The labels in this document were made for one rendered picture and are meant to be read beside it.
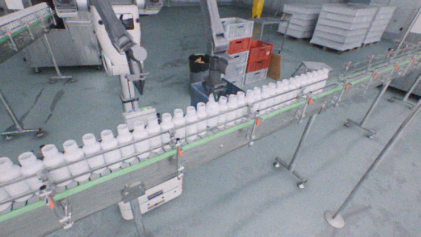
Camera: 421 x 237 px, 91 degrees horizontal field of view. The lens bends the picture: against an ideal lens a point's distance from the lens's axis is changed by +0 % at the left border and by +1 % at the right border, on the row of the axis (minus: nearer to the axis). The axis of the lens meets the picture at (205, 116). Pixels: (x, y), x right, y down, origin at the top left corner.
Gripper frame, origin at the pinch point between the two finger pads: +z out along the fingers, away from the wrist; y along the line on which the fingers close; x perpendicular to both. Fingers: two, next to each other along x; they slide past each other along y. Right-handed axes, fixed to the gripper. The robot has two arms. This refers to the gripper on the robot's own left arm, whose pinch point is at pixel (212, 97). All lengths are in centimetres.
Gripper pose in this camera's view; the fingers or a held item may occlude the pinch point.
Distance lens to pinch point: 97.7
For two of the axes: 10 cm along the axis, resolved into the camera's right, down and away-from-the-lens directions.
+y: -5.4, -5.1, 6.7
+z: -0.6, 8.2, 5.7
